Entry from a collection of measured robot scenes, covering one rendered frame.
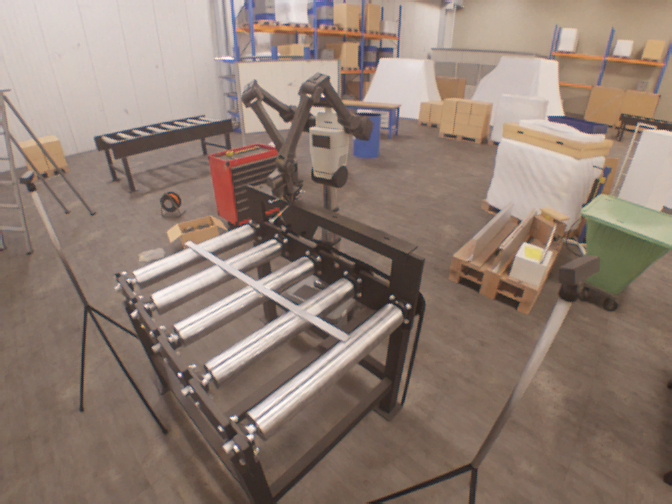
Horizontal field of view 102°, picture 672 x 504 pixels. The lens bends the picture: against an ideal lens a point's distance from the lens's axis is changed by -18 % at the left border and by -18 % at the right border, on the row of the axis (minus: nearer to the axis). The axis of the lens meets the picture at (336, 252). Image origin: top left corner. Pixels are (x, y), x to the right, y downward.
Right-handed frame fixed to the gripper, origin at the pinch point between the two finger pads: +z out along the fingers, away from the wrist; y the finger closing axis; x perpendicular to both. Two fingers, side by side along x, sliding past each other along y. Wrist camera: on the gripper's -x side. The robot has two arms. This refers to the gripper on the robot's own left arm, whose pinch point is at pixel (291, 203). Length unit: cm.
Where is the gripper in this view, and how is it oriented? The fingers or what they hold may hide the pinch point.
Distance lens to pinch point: 181.8
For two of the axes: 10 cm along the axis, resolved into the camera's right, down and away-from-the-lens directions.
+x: 4.8, -6.2, 6.1
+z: 1.0, 7.4, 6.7
